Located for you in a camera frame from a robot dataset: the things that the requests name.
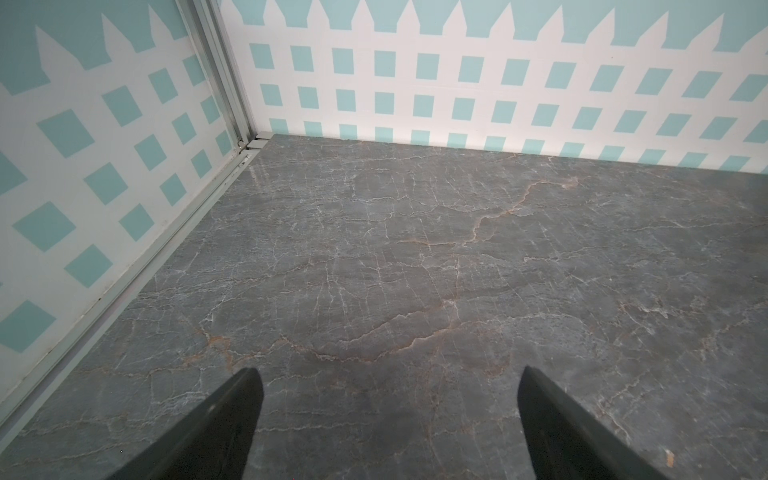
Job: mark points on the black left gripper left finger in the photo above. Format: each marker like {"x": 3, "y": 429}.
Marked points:
{"x": 213, "y": 441}

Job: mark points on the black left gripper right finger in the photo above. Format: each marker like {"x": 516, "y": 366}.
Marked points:
{"x": 565, "y": 441}

